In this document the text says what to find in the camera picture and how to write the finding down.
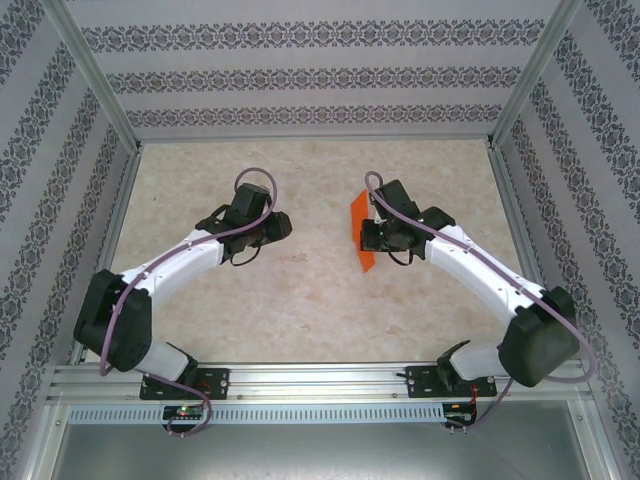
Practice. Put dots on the orange paper sheet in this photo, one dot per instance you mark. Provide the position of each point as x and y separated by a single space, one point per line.
356 220

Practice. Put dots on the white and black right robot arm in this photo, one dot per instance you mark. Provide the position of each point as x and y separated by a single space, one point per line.
470 275

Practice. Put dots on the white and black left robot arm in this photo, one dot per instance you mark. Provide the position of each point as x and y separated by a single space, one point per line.
185 260

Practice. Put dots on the grey sheet metal panel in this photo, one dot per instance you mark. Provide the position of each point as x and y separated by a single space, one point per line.
320 455

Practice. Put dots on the aluminium table side rail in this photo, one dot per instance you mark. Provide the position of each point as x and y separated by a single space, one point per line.
517 220
117 220

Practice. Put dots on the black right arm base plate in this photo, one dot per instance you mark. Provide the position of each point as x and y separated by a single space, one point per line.
420 382

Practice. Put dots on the aluminium mounting rail beam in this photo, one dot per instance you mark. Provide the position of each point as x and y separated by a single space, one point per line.
310 382

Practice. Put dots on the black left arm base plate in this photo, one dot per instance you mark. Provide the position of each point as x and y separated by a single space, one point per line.
217 382

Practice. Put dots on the aluminium frame post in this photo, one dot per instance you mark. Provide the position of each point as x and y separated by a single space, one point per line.
90 65
537 65

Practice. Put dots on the aluminium frame leg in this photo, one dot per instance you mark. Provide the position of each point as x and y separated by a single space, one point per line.
592 435
50 435

